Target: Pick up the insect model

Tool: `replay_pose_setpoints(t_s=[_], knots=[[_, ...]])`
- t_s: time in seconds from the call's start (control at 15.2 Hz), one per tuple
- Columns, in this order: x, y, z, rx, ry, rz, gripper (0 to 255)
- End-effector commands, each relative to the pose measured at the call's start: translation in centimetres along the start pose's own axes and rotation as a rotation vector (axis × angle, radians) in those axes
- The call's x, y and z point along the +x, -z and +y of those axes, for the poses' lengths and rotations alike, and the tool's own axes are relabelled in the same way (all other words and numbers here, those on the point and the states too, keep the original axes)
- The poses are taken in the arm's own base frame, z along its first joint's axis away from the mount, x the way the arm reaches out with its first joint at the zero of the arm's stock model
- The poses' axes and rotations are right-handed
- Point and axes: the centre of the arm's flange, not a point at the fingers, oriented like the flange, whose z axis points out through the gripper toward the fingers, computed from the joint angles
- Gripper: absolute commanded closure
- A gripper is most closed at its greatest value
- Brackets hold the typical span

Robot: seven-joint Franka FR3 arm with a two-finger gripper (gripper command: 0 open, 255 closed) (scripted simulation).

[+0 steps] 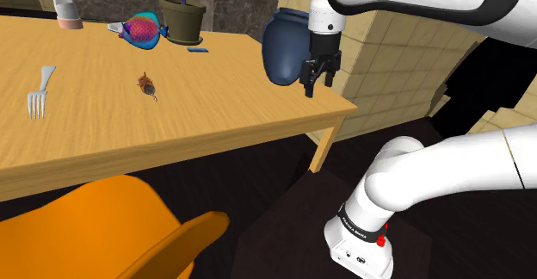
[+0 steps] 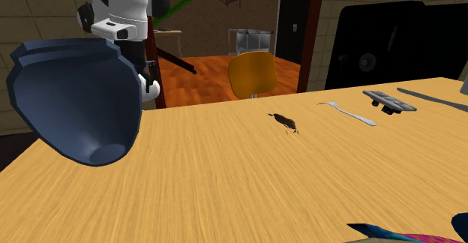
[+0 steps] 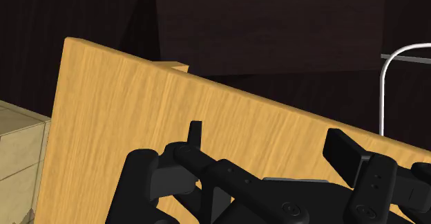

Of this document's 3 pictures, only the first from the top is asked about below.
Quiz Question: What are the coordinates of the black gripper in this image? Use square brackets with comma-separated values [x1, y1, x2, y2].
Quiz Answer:
[299, 31, 343, 99]

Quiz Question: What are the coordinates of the dark blue vase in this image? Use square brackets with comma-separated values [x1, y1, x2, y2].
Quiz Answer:
[261, 7, 314, 87]

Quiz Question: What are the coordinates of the light wooden table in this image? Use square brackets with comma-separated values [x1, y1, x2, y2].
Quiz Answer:
[0, 14, 359, 203]

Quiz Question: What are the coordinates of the colourful fish figure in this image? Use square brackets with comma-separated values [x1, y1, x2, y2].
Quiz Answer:
[118, 11, 170, 51]

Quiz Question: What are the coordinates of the orange chair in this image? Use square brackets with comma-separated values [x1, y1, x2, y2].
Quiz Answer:
[0, 173, 231, 279]

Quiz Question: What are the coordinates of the silver fork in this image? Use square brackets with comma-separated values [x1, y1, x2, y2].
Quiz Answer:
[26, 65, 58, 121]

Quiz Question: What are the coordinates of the white and pink bottle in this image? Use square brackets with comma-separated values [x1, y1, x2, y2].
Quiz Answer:
[43, 0, 84, 31]

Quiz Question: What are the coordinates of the dark marbled counter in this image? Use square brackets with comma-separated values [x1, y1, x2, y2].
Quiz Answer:
[68, 0, 281, 43]

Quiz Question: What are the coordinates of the small brown beetle figure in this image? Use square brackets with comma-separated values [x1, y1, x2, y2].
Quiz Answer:
[136, 71, 159, 102]

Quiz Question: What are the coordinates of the olive green plant pot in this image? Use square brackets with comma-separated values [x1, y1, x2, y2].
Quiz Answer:
[158, 0, 208, 47]

